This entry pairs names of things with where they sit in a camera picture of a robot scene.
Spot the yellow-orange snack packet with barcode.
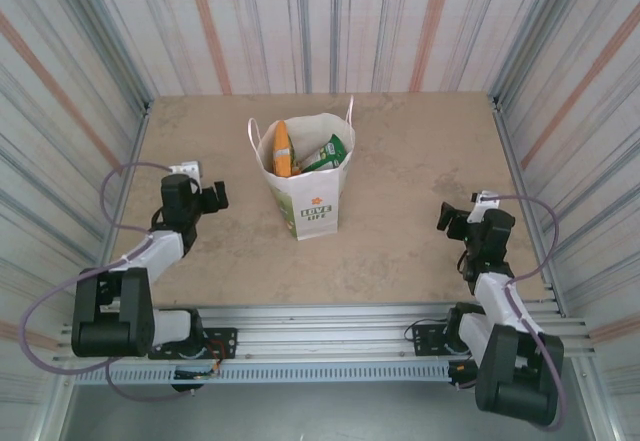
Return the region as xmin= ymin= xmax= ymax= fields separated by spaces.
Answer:
xmin=271 ymin=120 xmax=295 ymax=178

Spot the white paper bag with handles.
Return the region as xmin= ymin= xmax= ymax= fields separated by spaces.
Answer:
xmin=245 ymin=94 xmax=358 ymax=243

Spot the green snack packet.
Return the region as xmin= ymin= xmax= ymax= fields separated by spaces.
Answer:
xmin=298 ymin=132 xmax=348 ymax=173

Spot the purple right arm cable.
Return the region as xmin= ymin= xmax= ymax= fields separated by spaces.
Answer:
xmin=477 ymin=193 xmax=570 ymax=433

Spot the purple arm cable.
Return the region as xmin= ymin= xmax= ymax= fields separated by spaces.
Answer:
xmin=477 ymin=193 xmax=570 ymax=433
xmin=19 ymin=161 xmax=201 ymax=403

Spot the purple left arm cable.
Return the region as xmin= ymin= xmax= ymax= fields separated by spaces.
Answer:
xmin=19 ymin=161 xmax=201 ymax=403

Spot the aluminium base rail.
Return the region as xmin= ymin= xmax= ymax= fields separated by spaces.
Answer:
xmin=52 ymin=303 xmax=600 ymax=363

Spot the grey slotted cable duct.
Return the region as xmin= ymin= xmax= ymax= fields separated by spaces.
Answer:
xmin=106 ymin=363 xmax=454 ymax=386

